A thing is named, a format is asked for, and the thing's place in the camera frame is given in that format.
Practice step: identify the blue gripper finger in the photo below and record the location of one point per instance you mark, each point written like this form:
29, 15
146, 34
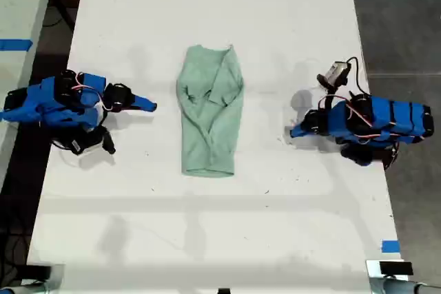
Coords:
143, 100
300, 128
301, 133
141, 107

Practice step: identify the pale green T-shirt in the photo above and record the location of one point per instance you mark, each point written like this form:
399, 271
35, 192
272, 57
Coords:
210, 111

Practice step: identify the blue and black arm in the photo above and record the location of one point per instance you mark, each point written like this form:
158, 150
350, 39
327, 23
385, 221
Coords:
51, 108
382, 118

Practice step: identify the white side table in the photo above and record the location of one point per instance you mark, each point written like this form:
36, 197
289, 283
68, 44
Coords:
20, 49

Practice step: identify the long blue tape strip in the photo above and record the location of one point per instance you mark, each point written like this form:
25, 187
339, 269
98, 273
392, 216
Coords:
15, 44

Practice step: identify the short blue tape strip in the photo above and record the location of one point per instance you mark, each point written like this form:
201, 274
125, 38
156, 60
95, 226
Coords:
390, 246

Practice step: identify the small black box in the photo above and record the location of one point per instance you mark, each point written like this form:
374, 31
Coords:
395, 268
38, 271

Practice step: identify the camera black stalk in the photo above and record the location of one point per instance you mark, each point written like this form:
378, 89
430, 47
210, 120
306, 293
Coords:
329, 99

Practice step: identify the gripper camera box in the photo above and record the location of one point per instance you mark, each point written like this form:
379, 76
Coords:
336, 73
81, 144

